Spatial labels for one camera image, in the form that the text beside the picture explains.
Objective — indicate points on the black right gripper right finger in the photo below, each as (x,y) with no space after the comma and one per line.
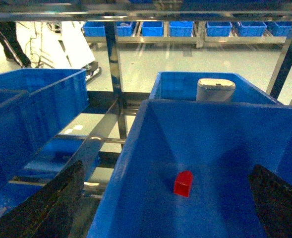
(272,197)

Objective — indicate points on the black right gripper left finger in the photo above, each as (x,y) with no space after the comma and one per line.
(49,213)

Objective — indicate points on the red one-stud toy block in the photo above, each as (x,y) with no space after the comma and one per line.
(183,183)

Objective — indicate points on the large blue bin right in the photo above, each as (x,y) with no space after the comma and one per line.
(220,144)

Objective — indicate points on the large blue bin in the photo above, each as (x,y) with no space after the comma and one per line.
(35,105)
(220,144)

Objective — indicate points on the large blue bin left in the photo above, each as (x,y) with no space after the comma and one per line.
(35,105)

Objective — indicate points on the white cylindrical container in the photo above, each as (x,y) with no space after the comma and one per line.
(215,90)

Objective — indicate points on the blue bin behind right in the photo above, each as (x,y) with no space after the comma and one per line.
(178,85)

